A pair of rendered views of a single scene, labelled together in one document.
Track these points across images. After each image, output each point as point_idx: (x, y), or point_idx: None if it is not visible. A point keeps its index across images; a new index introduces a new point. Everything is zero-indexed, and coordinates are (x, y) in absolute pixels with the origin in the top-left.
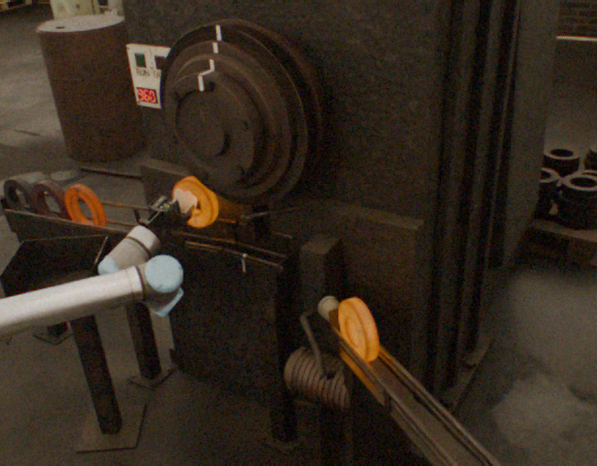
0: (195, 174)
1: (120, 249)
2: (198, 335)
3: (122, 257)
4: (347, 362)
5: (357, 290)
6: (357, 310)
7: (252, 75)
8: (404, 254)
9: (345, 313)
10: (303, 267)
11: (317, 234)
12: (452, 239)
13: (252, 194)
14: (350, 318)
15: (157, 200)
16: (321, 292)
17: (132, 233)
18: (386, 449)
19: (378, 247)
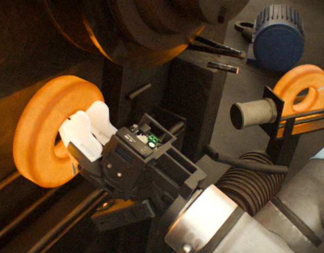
0: (210, 21)
1: (265, 239)
2: None
3: (283, 243)
4: (304, 131)
5: None
6: (319, 69)
7: None
8: (223, 27)
9: (297, 88)
10: (212, 96)
11: (181, 56)
12: None
13: (202, 25)
14: (310, 85)
15: (129, 143)
16: (217, 113)
17: (221, 211)
18: (168, 246)
19: (210, 33)
